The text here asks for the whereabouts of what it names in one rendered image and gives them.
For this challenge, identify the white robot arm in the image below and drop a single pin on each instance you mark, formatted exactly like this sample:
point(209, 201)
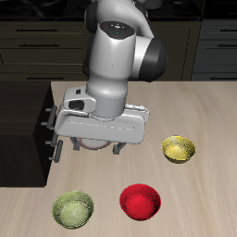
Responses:
point(111, 68)

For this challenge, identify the green bowl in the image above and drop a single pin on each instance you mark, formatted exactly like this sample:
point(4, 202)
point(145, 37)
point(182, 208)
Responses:
point(72, 209)

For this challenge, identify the dark brown kitchen cupboards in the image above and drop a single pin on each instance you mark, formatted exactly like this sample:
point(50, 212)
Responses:
point(46, 49)

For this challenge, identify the yellow bowl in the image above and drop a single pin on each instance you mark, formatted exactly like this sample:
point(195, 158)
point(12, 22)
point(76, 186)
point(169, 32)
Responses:
point(178, 149)

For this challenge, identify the red bowl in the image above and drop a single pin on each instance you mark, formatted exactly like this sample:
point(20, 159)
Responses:
point(140, 202)

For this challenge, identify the white plate with red rim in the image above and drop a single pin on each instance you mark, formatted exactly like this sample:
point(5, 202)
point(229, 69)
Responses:
point(94, 144)

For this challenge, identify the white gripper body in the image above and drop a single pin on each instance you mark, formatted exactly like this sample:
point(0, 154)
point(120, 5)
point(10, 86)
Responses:
point(102, 129)

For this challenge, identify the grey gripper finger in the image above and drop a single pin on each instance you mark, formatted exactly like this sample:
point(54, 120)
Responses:
point(76, 143)
point(118, 148)

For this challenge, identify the dark grey kitchen drawers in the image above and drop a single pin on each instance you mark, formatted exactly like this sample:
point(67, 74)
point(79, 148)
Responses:
point(216, 49)

